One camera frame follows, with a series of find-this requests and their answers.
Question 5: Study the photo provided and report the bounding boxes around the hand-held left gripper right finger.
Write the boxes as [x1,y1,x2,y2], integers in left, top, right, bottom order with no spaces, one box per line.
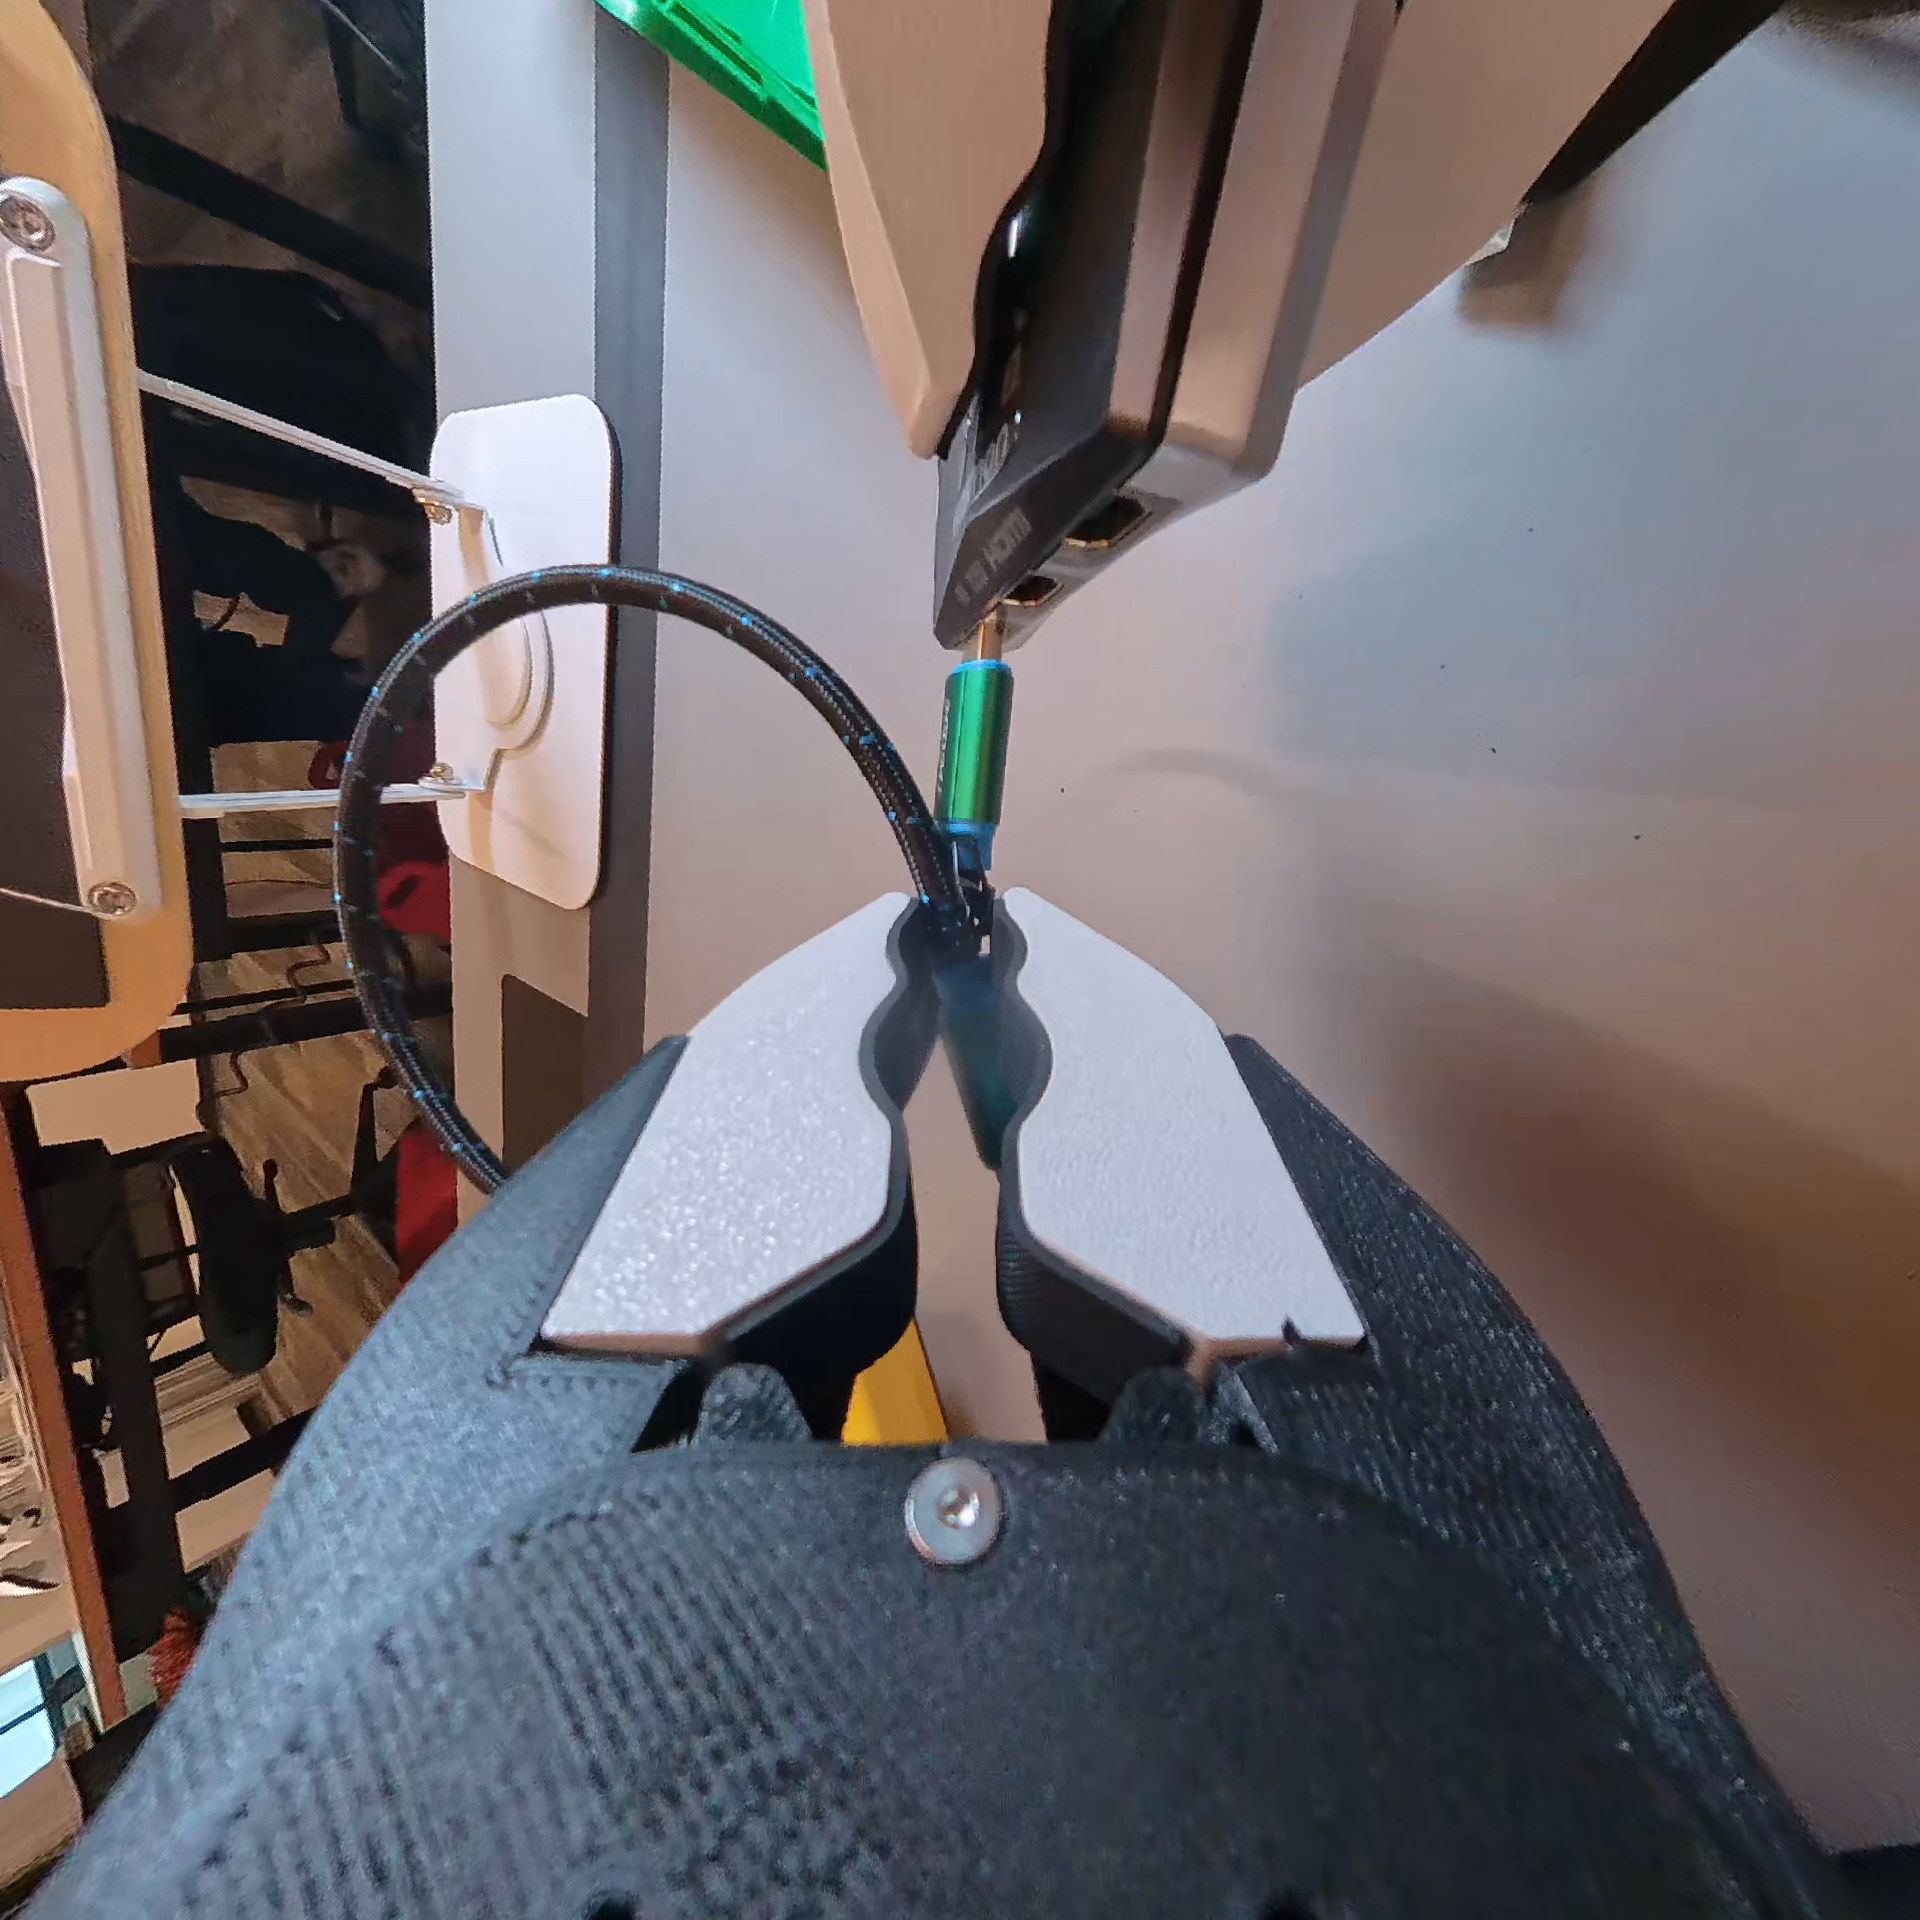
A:
[991,890,1366,1367]

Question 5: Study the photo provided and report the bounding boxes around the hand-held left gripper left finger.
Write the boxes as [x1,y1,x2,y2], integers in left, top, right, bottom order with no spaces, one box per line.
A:
[550,890,917,1367]

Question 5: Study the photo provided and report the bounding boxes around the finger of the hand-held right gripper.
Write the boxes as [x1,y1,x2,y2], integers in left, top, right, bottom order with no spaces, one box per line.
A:
[1291,0,1688,392]
[804,0,1057,457]

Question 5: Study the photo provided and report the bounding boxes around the yellow plastic bin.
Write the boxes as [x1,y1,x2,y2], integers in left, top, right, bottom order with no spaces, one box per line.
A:
[841,1320,956,1450]

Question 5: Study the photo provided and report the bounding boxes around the grey hdmi hub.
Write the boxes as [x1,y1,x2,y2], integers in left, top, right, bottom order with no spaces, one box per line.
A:
[929,0,1397,656]

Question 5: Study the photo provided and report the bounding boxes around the braided hdmi cable green plugs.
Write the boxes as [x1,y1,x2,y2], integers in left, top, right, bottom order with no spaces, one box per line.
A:
[336,572,1039,1201]

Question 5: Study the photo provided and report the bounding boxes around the green plastic bin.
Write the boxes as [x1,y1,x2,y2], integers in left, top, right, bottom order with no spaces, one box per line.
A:
[595,0,827,166]

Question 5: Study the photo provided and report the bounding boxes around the thin white-tipped wire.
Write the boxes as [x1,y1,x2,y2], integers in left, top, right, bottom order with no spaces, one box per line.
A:
[175,768,488,817]
[134,369,456,519]

